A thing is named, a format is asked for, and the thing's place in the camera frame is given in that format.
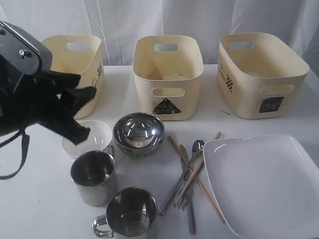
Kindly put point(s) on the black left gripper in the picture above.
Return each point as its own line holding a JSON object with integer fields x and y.
{"x": 28, "y": 96}

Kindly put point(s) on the white plastic bowl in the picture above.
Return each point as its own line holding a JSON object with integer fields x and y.
{"x": 99, "y": 138}

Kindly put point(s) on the steel mug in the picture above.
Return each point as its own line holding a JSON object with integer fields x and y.
{"x": 131, "y": 214}
{"x": 94, "y": 174}

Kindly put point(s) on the stainless steel bowl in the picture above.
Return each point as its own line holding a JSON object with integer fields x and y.
{"x": 139, "y": 134}

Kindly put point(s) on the steel mug front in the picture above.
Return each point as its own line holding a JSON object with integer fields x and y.
{"x": 131, "y": 214}

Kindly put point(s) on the cream bin with circle mark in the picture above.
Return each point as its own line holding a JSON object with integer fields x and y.
{"x": 79, "y": 54}

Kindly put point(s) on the wooden chopstick long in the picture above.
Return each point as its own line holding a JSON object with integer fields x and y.
{"x": 200, "y": 184}

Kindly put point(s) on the cream bin with triangle mark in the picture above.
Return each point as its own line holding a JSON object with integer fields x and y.
{"x": 168, "y": 72}

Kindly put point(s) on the steel spoon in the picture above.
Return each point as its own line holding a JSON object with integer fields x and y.
{"x": 196, "y": 150}

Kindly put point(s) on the wooden chopstick pale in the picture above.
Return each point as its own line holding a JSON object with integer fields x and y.
{"x": 191, "y": 179}

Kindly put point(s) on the steel fork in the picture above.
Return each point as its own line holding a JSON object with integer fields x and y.
{"x": 183, "y": 202}

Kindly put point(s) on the steel table knife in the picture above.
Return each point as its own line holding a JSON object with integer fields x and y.
{"x": 189, "y": 207}

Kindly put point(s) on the cream bin with square mark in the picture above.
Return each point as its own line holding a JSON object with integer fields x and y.
{"x": 259, "y": 74}

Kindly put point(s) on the white square plate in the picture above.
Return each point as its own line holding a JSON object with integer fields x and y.
{"x": 266, "y": 187}

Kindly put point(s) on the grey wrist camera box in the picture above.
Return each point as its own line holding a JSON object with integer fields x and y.
{"x": 23, "y": 51}

